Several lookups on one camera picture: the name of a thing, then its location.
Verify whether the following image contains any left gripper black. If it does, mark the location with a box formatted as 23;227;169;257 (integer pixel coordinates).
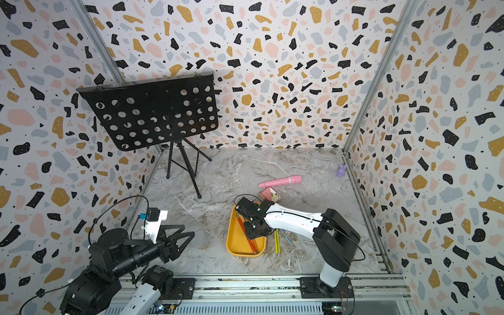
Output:
111;222;195;280

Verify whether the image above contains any green hex key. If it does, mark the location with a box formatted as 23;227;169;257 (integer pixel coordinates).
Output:
274;230;281;256

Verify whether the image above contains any orange hex key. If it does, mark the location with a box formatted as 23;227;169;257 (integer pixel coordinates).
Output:
248;239;258;255

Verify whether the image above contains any yellow plastic storage box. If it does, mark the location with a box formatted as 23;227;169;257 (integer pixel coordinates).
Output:
226;206;267;258

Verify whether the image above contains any yellow hex key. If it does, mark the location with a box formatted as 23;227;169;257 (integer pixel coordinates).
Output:
274;230;280;258

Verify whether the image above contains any blue hex key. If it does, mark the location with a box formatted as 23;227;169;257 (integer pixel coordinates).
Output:
284;233;293;247

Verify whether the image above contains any red hex key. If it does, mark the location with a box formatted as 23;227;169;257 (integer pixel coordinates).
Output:
237;215;250;241

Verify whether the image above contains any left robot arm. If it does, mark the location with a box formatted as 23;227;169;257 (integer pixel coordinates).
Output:
60;224;196;314

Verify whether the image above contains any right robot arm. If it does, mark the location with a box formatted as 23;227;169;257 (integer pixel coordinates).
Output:
235;197;362;290

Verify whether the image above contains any pink cylindrical tube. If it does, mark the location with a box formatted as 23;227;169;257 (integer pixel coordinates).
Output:
258;175;303;188

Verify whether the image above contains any small purple toy figure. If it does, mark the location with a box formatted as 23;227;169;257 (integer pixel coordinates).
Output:
336;164;348;178

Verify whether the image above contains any black perforated music stand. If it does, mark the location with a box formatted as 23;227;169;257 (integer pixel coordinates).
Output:
77;72;219;181

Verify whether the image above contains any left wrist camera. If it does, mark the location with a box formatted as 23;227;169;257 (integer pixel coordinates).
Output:
140;207;168;244

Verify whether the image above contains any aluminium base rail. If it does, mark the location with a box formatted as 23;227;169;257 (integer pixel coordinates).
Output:
76;273;412;315

